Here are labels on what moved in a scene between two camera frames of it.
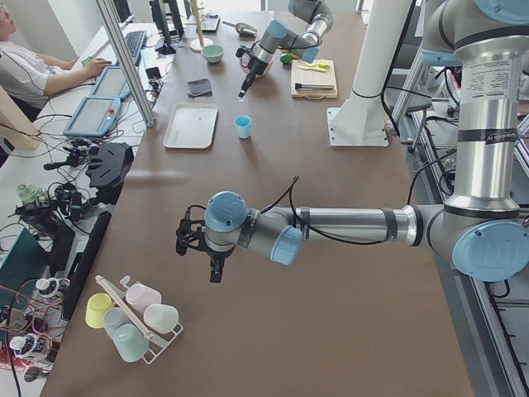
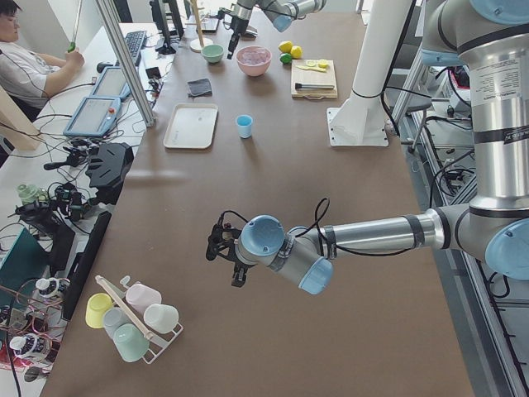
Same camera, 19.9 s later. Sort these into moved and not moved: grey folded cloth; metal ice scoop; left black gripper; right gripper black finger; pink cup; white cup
Moved: right gripper black finger; left black gripper
Not moved: pink cup; white cup; grey folded cloth; metal ice scoop
